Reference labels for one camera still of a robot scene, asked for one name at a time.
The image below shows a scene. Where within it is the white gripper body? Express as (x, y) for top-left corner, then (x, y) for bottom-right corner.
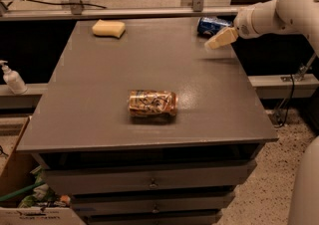
(233, 5), (260, 39)

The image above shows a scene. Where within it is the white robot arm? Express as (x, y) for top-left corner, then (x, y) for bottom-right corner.
(205, 0), (319, 225)

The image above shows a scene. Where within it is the yellow sponge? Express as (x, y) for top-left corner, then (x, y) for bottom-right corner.
(92, 20), (126, 38)

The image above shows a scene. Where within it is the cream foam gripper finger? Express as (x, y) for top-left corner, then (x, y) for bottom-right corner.
(204, 27), (238, 50)

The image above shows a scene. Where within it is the blue pepsi can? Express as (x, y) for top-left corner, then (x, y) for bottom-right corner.
(197, 17), (232, 36)

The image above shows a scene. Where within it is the green hose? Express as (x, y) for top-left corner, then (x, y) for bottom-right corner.
(0, 180), (46, 203)

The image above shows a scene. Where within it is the cardboard box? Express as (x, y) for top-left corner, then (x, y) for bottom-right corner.
(0, 116), (86, 225)

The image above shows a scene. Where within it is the grey drawer cabinet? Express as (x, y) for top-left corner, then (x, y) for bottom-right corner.
(18, 18), (277, 225)

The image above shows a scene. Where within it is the white pump bottle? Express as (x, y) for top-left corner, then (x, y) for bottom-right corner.
(0, 60), (27, 95)

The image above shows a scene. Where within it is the crushed orange drink can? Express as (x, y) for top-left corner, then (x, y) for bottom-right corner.
(128, 90), (177, 116)

